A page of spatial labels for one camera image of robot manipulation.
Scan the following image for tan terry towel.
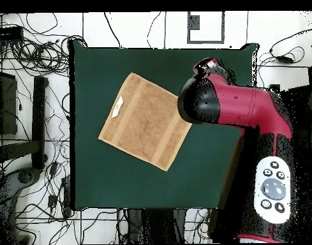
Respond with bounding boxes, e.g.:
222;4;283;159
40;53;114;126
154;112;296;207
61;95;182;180
98;71;193;172

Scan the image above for black flat panel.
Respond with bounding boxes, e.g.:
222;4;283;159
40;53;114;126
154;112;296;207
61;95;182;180
0;70;18;135
285;85;312;103

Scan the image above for dark green table cloth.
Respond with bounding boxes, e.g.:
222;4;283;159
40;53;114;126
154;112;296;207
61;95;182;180
68;39;260;211

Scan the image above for small black power adapter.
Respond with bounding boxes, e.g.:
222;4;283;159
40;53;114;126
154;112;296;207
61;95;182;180
48;161;59;177
47;195;59;209

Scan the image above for long black power strip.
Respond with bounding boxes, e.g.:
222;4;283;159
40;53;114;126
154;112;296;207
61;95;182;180
61;176;73;218

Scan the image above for dark wheeled stand foot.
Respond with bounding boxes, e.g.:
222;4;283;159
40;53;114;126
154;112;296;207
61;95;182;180
0;167;43;244

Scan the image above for grey square floor frame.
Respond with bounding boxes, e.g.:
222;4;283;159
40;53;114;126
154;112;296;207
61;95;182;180
186;11;226;45

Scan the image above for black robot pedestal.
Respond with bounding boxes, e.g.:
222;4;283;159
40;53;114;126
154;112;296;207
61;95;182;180
124;207;212;244

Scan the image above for tangled black cables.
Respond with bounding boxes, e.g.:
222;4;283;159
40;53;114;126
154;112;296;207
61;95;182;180
0;12;89;77

